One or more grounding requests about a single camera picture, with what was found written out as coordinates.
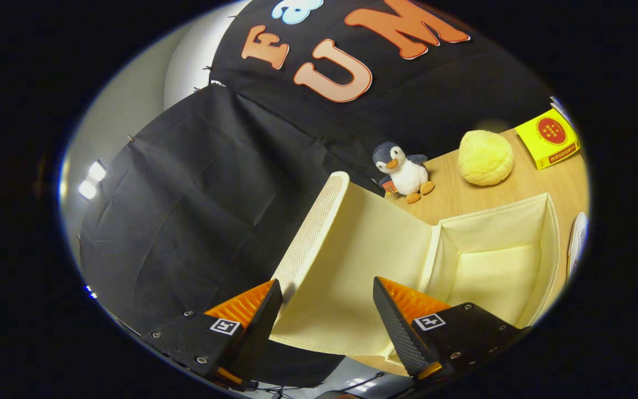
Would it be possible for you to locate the yellow round plush bun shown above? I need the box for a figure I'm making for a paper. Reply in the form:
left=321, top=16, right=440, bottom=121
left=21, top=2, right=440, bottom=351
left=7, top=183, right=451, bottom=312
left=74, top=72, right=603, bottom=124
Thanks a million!
left=457, top=130, right=514, bottom=187

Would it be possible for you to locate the yellow book with red circle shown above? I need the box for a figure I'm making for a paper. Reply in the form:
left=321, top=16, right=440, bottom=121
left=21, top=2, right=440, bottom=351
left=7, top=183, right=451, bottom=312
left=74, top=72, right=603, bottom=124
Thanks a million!
left=514, top=108, right=581, bottom=170

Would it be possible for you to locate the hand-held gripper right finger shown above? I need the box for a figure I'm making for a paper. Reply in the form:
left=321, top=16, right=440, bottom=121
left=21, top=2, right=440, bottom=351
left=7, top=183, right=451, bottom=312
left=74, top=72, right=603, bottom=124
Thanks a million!
left=373, top=276, right=533, bottom=383

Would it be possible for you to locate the penguin plush toy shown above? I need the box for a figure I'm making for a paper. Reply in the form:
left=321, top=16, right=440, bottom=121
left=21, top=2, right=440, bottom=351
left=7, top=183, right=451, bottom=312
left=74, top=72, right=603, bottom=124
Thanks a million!
left=372, top=141, right=436, bottom=204

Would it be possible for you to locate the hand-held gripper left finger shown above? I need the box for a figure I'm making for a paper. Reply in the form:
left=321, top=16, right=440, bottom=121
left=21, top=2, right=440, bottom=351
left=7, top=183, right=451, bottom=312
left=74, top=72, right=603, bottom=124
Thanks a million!
left=142, top=279, right=284, bottom=391

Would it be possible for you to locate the bright light fixture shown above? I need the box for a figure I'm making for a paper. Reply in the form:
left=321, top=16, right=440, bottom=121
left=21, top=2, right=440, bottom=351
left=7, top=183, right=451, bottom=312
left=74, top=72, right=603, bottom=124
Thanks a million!
left=78, top=160, right=107, bottom=201

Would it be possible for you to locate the beige fabric storage box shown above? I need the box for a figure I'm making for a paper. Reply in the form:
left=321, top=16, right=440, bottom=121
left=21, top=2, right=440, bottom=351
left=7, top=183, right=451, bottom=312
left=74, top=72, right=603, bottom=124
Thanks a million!
left=269, top=171, right=562, bottom=358

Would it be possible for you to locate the white canvas shoe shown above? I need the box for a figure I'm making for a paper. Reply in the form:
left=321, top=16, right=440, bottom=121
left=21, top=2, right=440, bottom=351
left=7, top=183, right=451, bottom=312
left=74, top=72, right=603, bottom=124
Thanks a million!
left=567, top=212, right=590, bottom=278

